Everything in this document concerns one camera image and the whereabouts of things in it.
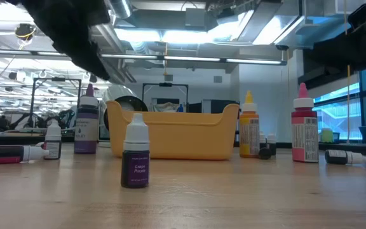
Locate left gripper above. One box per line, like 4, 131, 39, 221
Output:
6, 0, 111, 81

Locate large violet food colouring bottle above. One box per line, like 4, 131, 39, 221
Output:
74, 83, 100, 155

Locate large pink food colouring bottle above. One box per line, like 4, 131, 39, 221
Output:
291, 82, 320, 163

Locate small white-labelled dropper bottle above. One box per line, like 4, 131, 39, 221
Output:
43, 120, 62, 160

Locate large yellow food colouring bottle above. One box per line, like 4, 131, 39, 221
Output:
239, 90, 261, 158

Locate yellow plastic bin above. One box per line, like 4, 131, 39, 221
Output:
105, 100, 240, 161

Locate grape purple dropper bottle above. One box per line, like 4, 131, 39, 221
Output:
121, 113, 151, 189

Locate small red-labelled dropper bottle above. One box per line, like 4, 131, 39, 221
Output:
0, 144, 50, 165

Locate black ceiling device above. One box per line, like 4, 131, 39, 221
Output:
14, 23, 37, 41

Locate background black robot arms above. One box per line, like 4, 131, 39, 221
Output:
10, 109, 76, 130

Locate green cup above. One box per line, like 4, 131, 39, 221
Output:
320, 127, 334, 143

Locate long ceiling light bar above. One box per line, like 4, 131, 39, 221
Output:
0, 48, 288, 66

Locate silver ceiling duct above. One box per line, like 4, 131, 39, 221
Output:
106, 0, 133, 19

